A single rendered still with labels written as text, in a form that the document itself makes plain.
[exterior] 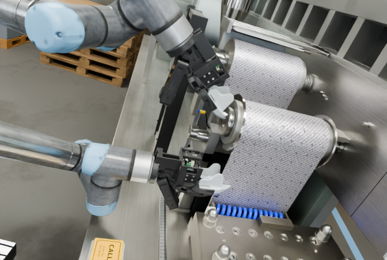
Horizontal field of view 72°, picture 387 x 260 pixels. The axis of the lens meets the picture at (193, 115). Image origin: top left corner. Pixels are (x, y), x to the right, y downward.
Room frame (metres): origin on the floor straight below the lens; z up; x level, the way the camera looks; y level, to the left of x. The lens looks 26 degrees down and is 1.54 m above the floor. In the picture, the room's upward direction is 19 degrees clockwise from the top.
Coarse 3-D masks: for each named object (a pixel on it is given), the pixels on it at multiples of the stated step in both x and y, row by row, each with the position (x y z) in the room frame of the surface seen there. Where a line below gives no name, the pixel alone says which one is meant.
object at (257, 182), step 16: (240, 160) 0.56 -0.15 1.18; (256, 160) 0.57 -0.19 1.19; (272, 160) 0.58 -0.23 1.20; (224, 176) 0.55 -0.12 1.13; (240, 176) 0.56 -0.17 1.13; (256, 176) 0.58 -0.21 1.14; (272, 176) 0.59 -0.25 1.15; (288, 176) 0.60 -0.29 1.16; (304, 176) 0.61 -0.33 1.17; (224, 192) 0.56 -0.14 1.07; (240, 192) 0.57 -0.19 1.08; (256, 192) 0.58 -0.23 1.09; (272, 192) 0.59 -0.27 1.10; (288, 192) 0.60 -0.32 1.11; (256, 208) 0.59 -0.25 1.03; (272, 208) 0.60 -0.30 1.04; (288, 208) 0.61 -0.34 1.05
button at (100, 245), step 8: (96, 240) 0.42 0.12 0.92; (104, 240) 0.42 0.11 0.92; (112, 240) 0.43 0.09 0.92; (120, 240) 0.44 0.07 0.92; (96, 248) 0.40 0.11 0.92; (104, 248) 0.40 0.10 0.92; (112, 248) 0.41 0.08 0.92; (120, 248) 0.42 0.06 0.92; (96, 256) 0.38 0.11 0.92; (104, 256) 0.39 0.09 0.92; (112, 256) 0.39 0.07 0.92; (120, 256) 0.40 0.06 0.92
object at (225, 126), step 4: (228, 108) 0.61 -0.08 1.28; (232, 108) 0.61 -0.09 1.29; (228, 112) 0.60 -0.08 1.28; (232, 112) 0.59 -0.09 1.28; (228, 116) 0.59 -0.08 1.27; (232, 116) 0.58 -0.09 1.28; (220, 120) 0.63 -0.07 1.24; (224, 120) 0.60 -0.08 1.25; (228, 120) 0.58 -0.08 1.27; (232, 120) 0.58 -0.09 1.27; (220, 124) 0.62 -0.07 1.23; (224, 124) 0.60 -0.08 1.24; (228, 124) 0.57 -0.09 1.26; (232, 124) 0.58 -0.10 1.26; (220, 128) 0.61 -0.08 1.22; (224, 128) 0.58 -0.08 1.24; (228, 128) 0.57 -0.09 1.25; (232, 128) 0.57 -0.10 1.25; (220, 132) 0.60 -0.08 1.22; (224, 132) 0.58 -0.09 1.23; (228, 132) 0.58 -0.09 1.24
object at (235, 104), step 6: (234, 102) 0.62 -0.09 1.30; (234, 108) 0.61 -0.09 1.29; (240, 108) 0.59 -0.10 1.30; (240, 114) 0.58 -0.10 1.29; (234, 120) 0.58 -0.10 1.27; (240, 120) 0.57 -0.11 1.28; (234, 126) 0.57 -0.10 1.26; (234, 132) 0.56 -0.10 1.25; (330, 132) 0.64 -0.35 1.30; (222, 138) 0.60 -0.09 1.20; (228, 138) 0.57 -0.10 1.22; (330, 138) 0.63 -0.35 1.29
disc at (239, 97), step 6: (234, 96) 0.65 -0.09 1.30; (240, 96) 0.62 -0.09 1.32; (240, 102) 0.61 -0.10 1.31; (240, 126) 0.56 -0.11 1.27; (240, 132) 0.54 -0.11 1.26; (234, 138) 0.56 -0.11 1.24; (222, 144) 0.61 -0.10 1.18; (228, 144) 0.57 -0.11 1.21; (234, 144) 0.54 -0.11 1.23; (228, 150) 0.56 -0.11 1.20
